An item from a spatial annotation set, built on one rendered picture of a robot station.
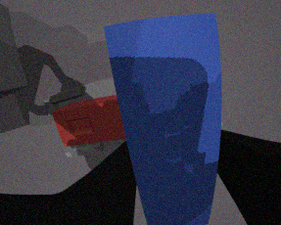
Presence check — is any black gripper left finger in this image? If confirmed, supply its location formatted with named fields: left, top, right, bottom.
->
left=0, top=141, right=137, bottom=225

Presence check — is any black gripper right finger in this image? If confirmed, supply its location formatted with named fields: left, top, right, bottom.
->
left=216, top=129, right=281, bottom=225

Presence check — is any red tapered block with square sockets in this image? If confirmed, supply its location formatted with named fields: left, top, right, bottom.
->
left=52, top=94, right=125, bottom=147

